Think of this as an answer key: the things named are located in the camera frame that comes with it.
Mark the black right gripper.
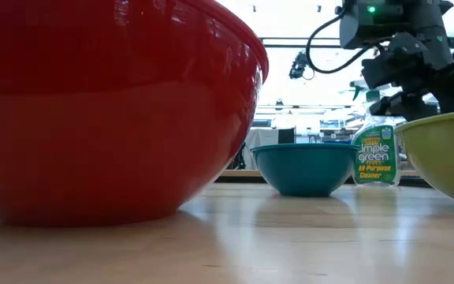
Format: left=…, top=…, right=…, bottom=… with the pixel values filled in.
left=360, top=32, right=454, bottom=122

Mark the Simple Green spray bottle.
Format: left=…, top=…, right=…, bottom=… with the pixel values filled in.
left=350, top=80, right=403, bottom=188

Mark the yellow-green bowl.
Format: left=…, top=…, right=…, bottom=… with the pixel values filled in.
left=394, top=108, right=454, bottom=209

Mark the small teal bowl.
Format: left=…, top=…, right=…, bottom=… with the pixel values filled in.
left=250, top=142, right=362, bottom=198

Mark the black background chair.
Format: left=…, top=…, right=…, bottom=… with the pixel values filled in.
left=277, top=126, right=297, bottom=145

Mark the white draped background table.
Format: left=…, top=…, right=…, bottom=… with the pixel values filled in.
left=244, top=128, right=287, bottom=170

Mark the large red bowl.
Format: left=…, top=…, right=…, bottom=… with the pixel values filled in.
left=0, top=0, right=270, bottom=228

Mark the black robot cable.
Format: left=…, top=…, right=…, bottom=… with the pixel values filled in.
left=304, top=6, right=374, bottom=75

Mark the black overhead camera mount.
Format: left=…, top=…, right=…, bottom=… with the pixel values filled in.
left=288, top=50, right=315, bottom=81

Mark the black overhead rail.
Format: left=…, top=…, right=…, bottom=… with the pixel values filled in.
left=259, top=36, right=343, bottom=50

